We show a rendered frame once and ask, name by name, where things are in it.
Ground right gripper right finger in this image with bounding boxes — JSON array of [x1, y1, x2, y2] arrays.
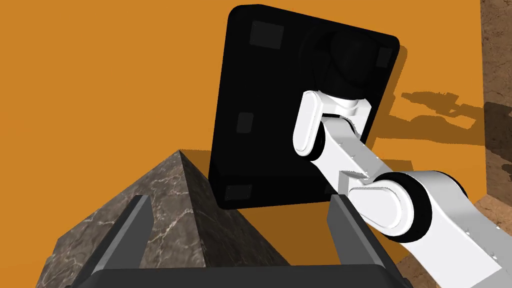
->
[[326, 193, 398, 277]]

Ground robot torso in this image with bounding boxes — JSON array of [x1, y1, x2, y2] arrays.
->
[[207, 3, 401, 211]]

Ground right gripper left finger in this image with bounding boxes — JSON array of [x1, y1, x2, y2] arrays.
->
[[74, 194, 154, 279]]

